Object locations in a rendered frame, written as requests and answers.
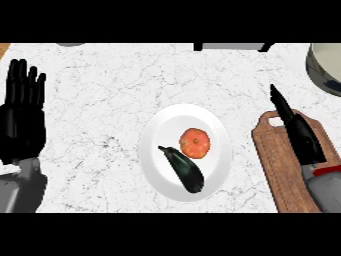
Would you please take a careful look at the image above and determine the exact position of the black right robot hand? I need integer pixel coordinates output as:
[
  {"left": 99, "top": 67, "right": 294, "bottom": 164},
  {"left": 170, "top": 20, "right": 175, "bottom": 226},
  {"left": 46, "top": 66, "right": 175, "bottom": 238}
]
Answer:
[{"left": 268, "top": 83, "right": 328, "bottom": 167}]

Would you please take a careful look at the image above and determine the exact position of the white oval plate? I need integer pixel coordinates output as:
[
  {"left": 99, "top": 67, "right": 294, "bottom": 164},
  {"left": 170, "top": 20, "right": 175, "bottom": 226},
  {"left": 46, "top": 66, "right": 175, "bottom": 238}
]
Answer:
[{"left": 139, "top": 103, "right": 233, "bottom": 203}]

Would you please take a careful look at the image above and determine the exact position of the dark purple eggplant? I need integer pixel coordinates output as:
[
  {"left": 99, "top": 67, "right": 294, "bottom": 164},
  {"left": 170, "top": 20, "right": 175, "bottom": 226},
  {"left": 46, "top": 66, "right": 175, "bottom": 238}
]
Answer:
[{"left": 156, "top": 145, "right": 205, "bottom": 194}]

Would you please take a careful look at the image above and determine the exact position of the small grey object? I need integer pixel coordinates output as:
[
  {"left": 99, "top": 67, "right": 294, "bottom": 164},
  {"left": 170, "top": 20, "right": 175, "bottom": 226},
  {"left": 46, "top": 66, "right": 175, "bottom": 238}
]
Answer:
[{"left": 54, "top": 42, "right": 85, "bottom": 48}]

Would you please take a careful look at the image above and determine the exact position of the orange tomato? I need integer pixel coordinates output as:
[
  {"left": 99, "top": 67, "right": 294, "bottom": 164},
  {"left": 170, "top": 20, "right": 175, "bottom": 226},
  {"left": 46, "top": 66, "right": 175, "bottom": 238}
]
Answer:
[{"left": 178, "top": 127, "right": 211, "bottom": 160}]

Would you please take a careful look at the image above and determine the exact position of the grey appliance with black legs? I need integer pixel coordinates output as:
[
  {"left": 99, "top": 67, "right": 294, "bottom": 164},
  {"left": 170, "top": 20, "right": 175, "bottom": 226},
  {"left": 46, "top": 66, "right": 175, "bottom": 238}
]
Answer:
[{"left": 192, "top": 42, "right": 276, "bottom": 53}]

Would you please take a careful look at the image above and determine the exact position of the brown wooden cutting board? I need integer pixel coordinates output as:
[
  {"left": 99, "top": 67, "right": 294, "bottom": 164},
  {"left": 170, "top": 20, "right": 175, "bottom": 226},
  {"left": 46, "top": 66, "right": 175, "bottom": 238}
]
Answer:
[{"left": 251, "top": 110, "right": 341, "bottom": 214}]

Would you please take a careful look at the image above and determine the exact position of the pale grey bowl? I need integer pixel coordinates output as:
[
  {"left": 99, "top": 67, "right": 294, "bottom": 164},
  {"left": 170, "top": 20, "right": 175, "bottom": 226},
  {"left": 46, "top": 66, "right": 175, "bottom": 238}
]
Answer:
[{"left": 304, "top": 43, "right": 341, "bottom": 99}]

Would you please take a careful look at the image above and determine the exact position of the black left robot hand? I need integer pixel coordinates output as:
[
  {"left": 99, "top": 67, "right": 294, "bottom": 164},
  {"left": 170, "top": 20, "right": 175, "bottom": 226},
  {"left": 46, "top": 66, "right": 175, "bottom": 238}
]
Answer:
[{"left": 0, "top": 58, "right": 47, "bottom": 166}]

